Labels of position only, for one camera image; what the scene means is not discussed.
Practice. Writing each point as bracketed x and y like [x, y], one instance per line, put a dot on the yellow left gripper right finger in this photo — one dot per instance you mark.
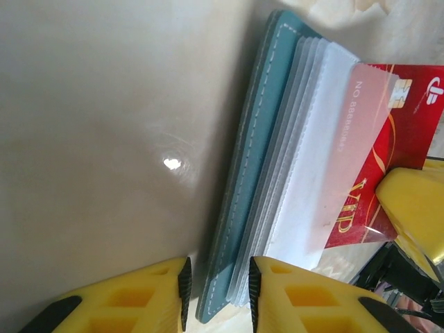
[312, 305]

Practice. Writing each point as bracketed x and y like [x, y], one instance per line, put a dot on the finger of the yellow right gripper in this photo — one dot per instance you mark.
[416, 208]
[435, 164]

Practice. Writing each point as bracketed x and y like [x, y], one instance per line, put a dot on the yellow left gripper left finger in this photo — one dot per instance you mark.
[121, 305]

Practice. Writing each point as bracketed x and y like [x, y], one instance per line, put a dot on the red VIP card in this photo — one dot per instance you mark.
[388, 138]

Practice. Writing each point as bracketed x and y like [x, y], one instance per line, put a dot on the teal blue card holder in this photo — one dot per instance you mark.
[256, 156]

